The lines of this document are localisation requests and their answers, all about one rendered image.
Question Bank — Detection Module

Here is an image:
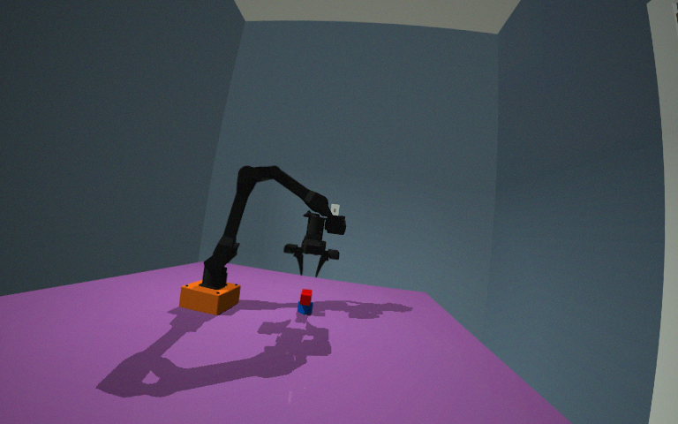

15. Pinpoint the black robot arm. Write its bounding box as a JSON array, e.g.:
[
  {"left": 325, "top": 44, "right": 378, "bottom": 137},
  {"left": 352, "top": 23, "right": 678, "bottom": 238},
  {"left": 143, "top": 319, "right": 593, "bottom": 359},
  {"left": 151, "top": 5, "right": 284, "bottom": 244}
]
[{"left": 198, "top": 166, "right": 346, "bottom": 290}]

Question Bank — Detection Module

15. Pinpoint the blue cube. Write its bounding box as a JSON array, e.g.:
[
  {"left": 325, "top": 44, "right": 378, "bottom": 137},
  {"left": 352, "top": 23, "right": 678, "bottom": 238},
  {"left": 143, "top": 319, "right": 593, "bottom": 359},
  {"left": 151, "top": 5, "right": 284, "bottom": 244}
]
[{"left": 298, "top": 301, "right": 313, "bottom": 314}]

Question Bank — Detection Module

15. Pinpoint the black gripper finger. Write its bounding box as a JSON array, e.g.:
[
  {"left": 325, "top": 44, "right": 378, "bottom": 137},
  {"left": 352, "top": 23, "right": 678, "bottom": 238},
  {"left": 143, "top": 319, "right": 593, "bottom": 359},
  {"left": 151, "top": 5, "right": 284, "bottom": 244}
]
[
  {"left": 315, "top": 257, "right": 328, "bottom": 277},
  {"left": 293, "top": 254, "right": 303, "bottom": 276}
]

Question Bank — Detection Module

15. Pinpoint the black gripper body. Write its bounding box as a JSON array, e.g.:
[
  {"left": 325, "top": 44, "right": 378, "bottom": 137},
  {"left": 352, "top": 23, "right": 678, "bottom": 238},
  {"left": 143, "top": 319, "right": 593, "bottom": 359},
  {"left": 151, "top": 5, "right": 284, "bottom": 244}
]
[{"left": 284, "top": 231, "right": 340, "bottom": 260}]

